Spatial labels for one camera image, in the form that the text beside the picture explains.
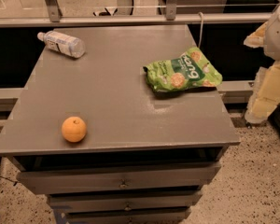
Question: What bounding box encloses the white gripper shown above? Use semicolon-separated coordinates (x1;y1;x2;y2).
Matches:
244;5;280;124

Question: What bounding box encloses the green rice chip bag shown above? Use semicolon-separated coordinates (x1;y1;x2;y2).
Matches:
143;47;223;92

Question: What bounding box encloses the grey drawer cabinet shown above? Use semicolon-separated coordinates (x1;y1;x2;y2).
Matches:
0;24;242;224

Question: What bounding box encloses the bottom grey drawer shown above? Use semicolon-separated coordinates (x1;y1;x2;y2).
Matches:
66;207;190;224

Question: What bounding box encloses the grey drawer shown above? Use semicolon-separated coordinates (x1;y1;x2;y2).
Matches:
66;207;190;224
49;189;202;213
17;161;220;194

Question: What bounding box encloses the middle grey drawer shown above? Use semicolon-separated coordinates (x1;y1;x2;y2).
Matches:
49;189;202;213

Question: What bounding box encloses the clear plastic water bottle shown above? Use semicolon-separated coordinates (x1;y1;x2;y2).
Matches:
37;31;85;59

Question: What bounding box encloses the orange fruit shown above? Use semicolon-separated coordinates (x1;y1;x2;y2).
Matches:
62;117;87;143

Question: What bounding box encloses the grey metal railing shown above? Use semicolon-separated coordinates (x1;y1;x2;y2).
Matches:
0;0;280;27

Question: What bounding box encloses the top grey drawer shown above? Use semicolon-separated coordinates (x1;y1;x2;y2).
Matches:
17;161;220;194

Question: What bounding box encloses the white cable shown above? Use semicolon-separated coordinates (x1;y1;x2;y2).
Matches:
197;11;205;49

